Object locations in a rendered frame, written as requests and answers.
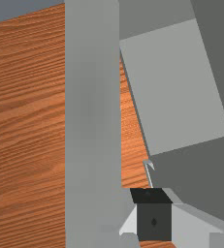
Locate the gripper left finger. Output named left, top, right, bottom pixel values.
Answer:
left=118, top=187, right=155, bottom=242

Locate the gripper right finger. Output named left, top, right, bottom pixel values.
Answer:
left=153, top=187, right=224, bottom=248

